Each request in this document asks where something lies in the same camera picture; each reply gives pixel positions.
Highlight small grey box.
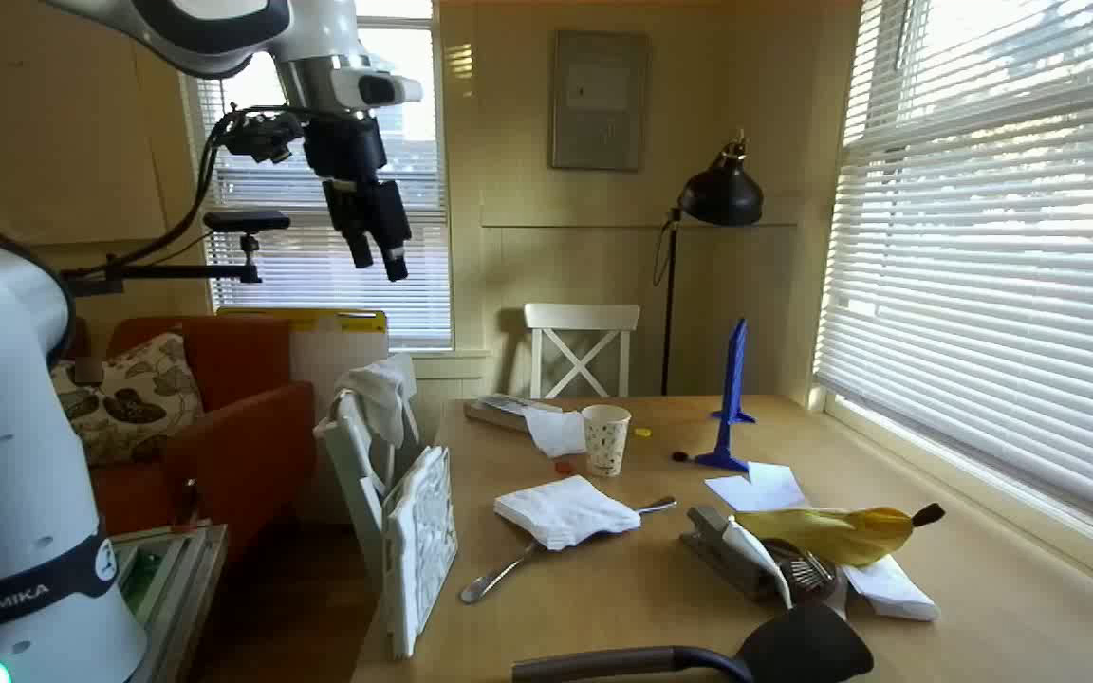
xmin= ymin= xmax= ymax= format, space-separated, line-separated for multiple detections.
xmin=674 ymin=501 xmax=843 ymax=615

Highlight orange armchair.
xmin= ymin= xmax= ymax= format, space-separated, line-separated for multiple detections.
xmin=67 ymin=313 xmax=318 ymax=563

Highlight yellow banana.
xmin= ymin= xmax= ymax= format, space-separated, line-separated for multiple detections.
xmin=735 ymin=501 xmax=948 ymax=575

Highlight framed wall picture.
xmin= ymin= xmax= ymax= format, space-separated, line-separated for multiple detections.
xmin=542 ymin=26 xmax=654 ymax=179

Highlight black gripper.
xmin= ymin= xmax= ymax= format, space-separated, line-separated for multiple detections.
xmin=298 ymin=111 xmax=413 ymax=284

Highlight white cross-back chair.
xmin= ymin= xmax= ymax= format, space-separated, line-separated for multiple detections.
xmin=519 ymin=302 xmax=643 ymax=401

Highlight blue connect four grid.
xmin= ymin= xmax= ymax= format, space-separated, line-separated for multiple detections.
xmin=667 ymin=314 xmax=760 ymax=479

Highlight wide white window blinds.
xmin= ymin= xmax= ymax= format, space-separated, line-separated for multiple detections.
xmin=807 ymin=0 xmax=1093 ymax=546

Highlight black rounded plastic object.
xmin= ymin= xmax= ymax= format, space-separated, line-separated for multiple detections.
xmin=509 ymin=605 xmax=881 ymax=683

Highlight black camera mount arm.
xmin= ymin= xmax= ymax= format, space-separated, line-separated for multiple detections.
xmin=65 ymin=204 xmax=297 ymax=293

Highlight metal spoon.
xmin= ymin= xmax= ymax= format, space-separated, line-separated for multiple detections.
xmin=455 ymin=495 xmax=684 ymax=609

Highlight leaf patterned cushion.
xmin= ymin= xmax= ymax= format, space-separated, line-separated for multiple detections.
xmin=50 ymin=332 xmax=207 ymax=471

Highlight white paper napkin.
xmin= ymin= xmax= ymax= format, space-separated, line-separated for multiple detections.
xmin=838 ymin=552 xmax=946 ymax=627

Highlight black camera cable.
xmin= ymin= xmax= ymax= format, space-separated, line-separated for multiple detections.
xmin=99 ymin=106 xmax=247 ymax=280

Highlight illustrated paperback book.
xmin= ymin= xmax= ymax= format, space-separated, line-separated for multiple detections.
xmin=457 ymin=396 xmax=533 ymax=438

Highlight white quilted towel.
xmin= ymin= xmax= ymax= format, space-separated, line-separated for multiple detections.
xmin=340 ymin=358 xmax=425 ymax=487

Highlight narrow window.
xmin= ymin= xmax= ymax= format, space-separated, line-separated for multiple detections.
xmin=183 ymin=0 xmax=455 ymax=358

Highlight metal robot base platform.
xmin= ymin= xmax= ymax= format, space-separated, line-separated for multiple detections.
xmin=111 ymin=520 xmax=232 ymax=683

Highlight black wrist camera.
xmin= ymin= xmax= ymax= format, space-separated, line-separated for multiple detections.
xmin=217 ymin=111 xmax=311 ymax=169

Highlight folded white cloth napkin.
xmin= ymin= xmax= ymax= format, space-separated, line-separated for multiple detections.
xmin=489 ymin=471 xmax=643 ymax=555

